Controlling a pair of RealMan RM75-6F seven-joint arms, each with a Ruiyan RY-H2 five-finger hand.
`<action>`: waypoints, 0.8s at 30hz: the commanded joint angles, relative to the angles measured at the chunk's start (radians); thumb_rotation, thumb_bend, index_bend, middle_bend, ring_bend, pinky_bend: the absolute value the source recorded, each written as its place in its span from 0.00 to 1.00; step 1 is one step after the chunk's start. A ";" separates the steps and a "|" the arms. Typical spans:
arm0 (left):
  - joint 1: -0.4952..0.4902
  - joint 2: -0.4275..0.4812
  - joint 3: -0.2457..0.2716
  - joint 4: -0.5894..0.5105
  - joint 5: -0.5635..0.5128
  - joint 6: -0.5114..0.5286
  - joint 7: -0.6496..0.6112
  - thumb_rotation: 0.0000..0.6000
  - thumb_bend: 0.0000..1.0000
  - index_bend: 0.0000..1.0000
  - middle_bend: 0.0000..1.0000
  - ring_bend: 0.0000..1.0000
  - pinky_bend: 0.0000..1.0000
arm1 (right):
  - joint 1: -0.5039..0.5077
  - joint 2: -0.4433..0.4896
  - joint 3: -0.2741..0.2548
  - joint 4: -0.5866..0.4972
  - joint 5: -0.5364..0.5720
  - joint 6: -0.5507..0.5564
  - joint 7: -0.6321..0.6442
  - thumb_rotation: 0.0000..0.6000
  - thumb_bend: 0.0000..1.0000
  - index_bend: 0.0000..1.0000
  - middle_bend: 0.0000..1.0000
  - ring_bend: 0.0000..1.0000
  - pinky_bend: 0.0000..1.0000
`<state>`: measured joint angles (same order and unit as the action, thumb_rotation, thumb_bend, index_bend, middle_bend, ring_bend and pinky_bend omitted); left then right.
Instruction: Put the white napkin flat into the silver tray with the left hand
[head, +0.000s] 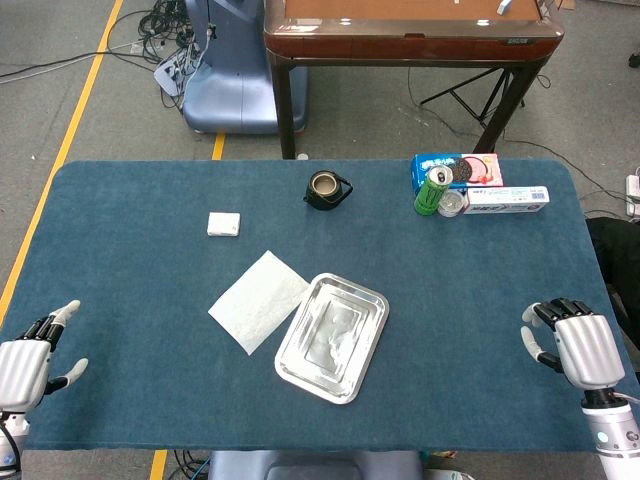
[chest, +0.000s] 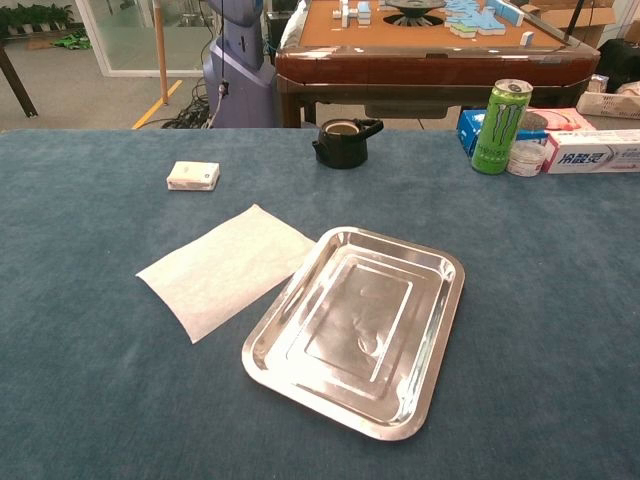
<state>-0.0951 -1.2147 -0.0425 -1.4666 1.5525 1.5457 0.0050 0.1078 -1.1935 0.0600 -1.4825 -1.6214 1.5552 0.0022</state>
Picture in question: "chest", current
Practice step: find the white paper sheet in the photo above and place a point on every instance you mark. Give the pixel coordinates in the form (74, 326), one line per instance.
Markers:
(225, 270)

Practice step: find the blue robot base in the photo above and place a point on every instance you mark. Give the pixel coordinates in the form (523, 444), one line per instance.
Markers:
(240, 75)

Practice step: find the stainless steel tray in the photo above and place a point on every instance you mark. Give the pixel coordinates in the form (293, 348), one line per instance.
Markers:
(350, 325)

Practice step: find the black teapot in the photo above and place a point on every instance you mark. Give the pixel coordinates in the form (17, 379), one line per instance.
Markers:
(342, 150)

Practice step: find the small white tissue pack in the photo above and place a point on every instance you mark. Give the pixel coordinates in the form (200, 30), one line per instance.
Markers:
(192, 176)

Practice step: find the brown mahjong table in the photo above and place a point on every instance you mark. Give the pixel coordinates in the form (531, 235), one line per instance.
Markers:
(425, 65)

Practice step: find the green energy drink can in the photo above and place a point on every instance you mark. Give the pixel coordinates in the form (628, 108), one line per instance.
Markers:
(500, 130)

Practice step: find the stacked blue mahjong tiles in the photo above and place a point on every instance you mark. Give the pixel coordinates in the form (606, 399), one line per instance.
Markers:
(355, 12)

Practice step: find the wooden pole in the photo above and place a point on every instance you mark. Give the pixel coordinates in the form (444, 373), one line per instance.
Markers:
(160, 50)

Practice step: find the blue table cloth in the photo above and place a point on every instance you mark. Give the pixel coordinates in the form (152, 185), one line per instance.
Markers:
(100, 400)

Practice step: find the pile of blue mahjong tiles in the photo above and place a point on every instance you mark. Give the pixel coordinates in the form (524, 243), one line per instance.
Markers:
(480, 20)

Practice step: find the blue pink cookie box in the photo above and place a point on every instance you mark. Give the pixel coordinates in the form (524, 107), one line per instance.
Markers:
(565, 120)

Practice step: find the white toothpaste box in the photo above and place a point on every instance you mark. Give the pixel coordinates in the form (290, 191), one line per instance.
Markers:
(590, 155)

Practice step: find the single blue mahjong tile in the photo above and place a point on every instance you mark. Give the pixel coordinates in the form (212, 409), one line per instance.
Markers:
(527, 38)

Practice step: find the white plastic basket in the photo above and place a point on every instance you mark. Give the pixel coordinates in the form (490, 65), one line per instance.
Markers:
(605, 105)

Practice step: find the green cloth on floor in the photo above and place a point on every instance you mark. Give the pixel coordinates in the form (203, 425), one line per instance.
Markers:
(72, 40)

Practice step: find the black table leg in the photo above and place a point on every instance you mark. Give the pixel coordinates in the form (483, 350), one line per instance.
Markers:
(20, 90)

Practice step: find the black tripod stand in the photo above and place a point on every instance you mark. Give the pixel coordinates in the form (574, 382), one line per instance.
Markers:
(575, 20)

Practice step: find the black bag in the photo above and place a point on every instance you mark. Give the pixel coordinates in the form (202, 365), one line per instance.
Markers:
(620, 60)

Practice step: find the cardboard box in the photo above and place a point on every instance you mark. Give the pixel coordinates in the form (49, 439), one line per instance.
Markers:
(595, 17)

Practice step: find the potted green plants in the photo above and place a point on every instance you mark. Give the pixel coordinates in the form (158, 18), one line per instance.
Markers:
(35, 15)

